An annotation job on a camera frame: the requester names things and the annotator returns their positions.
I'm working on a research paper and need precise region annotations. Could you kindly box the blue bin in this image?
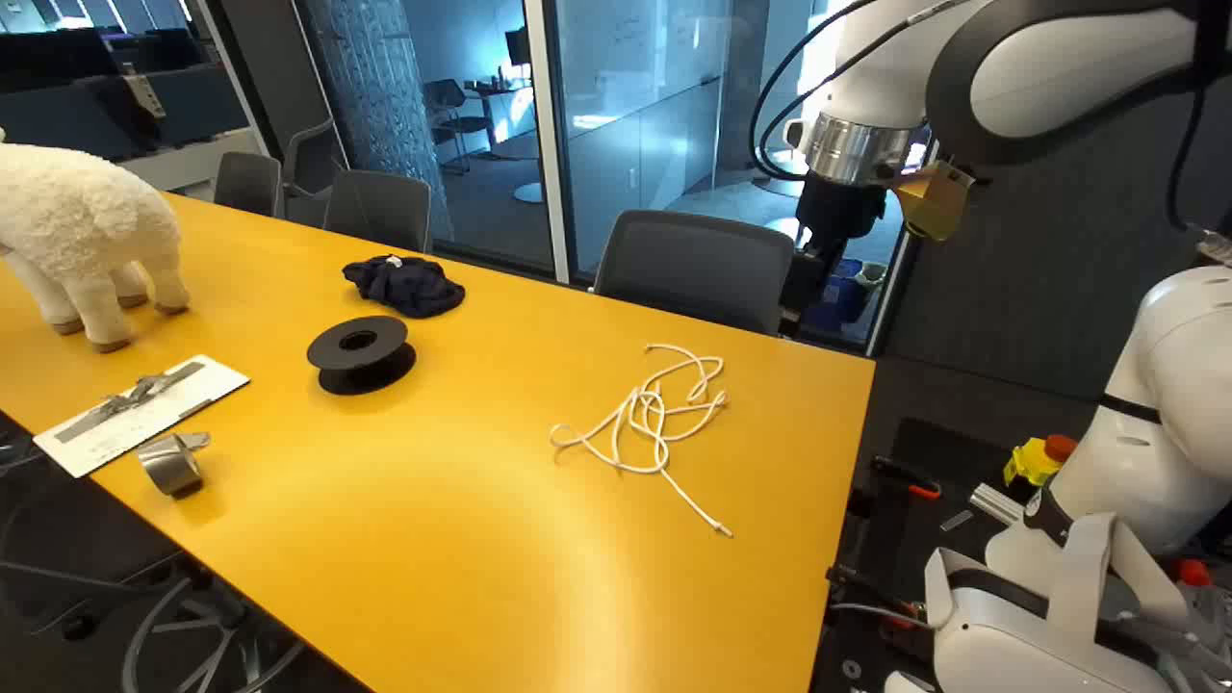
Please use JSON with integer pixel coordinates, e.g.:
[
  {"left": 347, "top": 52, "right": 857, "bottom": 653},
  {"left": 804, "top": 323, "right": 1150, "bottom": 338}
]
[{"left": 818, "top": 255, "right": 890, "bottom": 338}]

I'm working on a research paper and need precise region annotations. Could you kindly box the grey metal tool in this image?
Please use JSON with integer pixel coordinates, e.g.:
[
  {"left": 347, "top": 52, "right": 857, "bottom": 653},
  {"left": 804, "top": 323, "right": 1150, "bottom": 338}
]
[{"left": 54, "top": 357, "right": 208, "bottom": 446}]

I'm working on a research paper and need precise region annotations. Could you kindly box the yellow toy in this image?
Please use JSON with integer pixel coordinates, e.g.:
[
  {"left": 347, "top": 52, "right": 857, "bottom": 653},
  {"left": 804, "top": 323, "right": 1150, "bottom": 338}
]
[{"left": 1002, "top": 434, "right": 1061, "bottom": 493}]

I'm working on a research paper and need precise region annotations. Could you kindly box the red bottle cap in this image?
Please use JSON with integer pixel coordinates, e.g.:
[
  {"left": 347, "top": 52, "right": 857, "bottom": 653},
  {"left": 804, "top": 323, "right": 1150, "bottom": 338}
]
[{"left": 1171, "top": 554, "right": 1218, "bottom": 593}]

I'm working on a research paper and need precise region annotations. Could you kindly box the white rope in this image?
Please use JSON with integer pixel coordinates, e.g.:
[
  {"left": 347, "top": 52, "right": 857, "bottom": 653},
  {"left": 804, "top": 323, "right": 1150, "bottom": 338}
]
[
  {"left": 602, "top": 338, "right": 733, "bottom": 478},
  {"left": 548, "top": 370, "right": 741, "bottom": 545}
]

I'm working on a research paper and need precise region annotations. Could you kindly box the chair behind glass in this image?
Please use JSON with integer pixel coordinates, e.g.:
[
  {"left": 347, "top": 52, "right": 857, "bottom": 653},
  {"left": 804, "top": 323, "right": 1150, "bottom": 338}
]
[{"left": 421, "top": 74, "right": 497, "bottom": 165}]

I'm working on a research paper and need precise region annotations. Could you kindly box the red handled clamp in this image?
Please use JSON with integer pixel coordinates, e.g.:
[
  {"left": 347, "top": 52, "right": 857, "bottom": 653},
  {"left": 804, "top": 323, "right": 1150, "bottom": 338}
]
[{"left": 865, "top": 459, "right": 949, "bottom": 509}]

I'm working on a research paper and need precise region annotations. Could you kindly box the white paper sheet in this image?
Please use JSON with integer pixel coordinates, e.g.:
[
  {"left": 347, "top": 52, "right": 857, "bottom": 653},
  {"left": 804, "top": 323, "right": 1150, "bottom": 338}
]
[{"left": 31, "top": 352, "right": 254, "bottom": 483}]

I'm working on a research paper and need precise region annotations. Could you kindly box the tan wrist camera mount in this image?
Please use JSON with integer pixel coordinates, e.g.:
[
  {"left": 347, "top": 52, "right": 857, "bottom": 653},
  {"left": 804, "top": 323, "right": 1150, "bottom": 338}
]
[{"left": 893, "top": 162, "right": 982, "bottom": 248}]

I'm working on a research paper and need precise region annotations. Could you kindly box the white glass wall frame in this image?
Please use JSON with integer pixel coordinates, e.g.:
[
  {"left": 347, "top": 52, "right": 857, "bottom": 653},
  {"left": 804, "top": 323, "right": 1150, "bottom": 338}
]
[{"left": 525, "top": 0, "right": 575, "bottom": 284}]

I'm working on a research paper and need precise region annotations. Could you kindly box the grey office chair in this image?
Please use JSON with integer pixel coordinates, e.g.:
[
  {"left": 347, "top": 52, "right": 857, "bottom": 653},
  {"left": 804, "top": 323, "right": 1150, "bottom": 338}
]
[
  {"left": 281, "top": 120, "right": 349, "bottom": 198},
  {"left": 593, "top": 207, "right": 800, "bottom": 338},
  {"left": 213, "top": 149, "right": 288, "bottom": 220},
  {"left": 321, "top": 171, "right": 436, "bottom": 255}
]

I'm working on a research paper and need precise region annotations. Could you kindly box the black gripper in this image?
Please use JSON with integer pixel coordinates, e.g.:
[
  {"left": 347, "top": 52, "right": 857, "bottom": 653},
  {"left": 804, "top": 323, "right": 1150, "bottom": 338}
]
[{"left": 798, "top": 173, "right": 893, "bottom": 275}]

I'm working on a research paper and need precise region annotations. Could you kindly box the black crumpled cloth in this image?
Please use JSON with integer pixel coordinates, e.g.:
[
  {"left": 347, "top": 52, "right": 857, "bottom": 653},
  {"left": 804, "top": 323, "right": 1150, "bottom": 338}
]
[{"left": 340, "top": 251, "right": 471, "bottom": 320}]

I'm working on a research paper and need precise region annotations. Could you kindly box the black empty spool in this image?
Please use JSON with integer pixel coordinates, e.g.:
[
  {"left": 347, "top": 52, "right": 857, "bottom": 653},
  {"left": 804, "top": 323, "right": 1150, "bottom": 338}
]
[{"left": 304, "top": 312, "right": 421, "bottom": 396}]

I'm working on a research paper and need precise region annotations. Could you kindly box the white plush sheep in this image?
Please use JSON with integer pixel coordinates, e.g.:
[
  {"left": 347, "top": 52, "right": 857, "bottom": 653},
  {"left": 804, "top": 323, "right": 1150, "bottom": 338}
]
[{"left": 0, "top": 126, "right": 191, "bottom": 357}]

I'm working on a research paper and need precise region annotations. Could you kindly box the office chair with star base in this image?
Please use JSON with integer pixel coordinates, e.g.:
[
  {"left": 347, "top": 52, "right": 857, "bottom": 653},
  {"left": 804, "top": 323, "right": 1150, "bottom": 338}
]
[{"left": 0, "top": 416, "right": 331, "bottom": 693}]

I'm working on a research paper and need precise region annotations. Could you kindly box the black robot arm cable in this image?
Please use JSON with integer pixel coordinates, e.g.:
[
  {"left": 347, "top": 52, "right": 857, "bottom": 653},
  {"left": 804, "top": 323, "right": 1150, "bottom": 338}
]
[{"left": 747, "top": 0, "right": 928, "bottom": 187}]

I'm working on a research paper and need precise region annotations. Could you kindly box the white cabinet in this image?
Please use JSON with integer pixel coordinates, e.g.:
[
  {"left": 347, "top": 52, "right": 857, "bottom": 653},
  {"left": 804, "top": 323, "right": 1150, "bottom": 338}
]
[{"left": 121, "top": 120, "right": 266, "bottom": 203}]

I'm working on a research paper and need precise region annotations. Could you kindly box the textured grey column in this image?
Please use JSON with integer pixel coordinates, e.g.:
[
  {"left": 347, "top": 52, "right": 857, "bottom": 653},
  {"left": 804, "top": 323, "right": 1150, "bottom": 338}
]
[{"left": 299, "top": 0, "right": 454, "bottom": 248}]

